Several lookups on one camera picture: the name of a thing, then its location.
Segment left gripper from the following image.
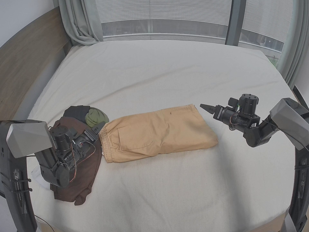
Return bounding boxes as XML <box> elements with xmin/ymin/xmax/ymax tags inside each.
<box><xmin>81</xmin><ymin>127</ymin><xmax>99</xmax><ymax>145</ymax></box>

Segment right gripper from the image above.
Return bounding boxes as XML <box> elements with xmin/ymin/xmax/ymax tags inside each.
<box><xmin>212</xmin><ymin>105</ymin><xmax>233</xmax><ymax>124</ymax></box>

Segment tan shorts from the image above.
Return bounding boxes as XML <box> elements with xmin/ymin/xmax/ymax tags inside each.
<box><xmin>100</xmin><ymin>103</ymin><xmax>218</xmax><ymax>163</ymax></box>

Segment bed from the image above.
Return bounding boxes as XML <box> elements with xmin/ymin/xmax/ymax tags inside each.
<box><xmin>0</xmin><ymin>7</ymin><xmax>309</xmax><ymax>232</ymax></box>

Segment green garment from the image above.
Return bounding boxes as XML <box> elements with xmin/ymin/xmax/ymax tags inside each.
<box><xmin>85</xmin><ymin>107</ymin><xmax>109</xmax><ymax>128</ymax></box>

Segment black garment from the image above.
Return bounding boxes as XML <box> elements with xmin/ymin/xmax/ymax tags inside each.
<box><xmin>63</xmin><ymin>105</ymin><xmax>91</xmax><ymax>125</ymax></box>

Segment brown garment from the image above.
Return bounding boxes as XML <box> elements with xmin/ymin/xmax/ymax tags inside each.
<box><xmin>49</xmin><ymin>117</ymin><xmax>103</xmax><ymax>206</ymax></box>

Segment grey-green curtain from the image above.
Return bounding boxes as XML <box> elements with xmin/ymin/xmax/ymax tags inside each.
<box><xmin>275</xmin><ymin>0</ymin><xmax>309</xmax><ymax>86</ymax></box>
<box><xmin>51</xmin><ymin>0</ymin><xmax>104</xmax><ymax>46</ymax></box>

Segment window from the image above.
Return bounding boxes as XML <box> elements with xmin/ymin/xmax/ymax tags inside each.
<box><xmin>92</xmin><ymin>0</ymin><xmax>300</xmax><ymax>58</ymax></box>

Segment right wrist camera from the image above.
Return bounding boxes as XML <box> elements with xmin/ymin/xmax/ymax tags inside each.
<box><xmin>228</xmin><ymin>97</ymin><xmax>240</xmax><ymax>111</ymax></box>

